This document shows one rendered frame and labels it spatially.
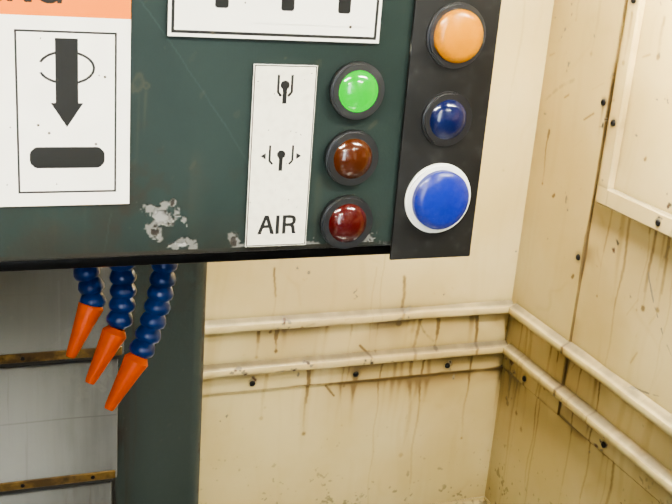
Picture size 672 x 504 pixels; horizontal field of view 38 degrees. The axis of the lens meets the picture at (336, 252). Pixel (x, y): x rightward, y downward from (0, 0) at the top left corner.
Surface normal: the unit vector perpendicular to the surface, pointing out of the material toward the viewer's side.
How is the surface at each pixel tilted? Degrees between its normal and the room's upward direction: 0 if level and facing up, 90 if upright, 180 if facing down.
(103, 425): 90
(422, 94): 90
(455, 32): 88
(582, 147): 90
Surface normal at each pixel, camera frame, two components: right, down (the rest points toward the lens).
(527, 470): -0.94, 0.04
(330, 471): 0.34, 0.33
